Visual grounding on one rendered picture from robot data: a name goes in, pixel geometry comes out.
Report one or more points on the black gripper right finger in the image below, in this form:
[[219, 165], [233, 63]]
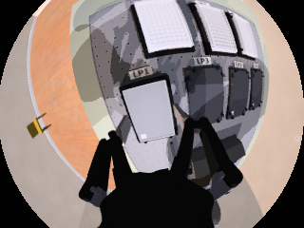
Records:
[[225, 175]]

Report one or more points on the grey button panel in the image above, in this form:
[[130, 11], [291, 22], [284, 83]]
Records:
[[199, 166]]

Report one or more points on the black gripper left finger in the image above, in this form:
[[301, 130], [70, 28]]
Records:
[[98, 173]]

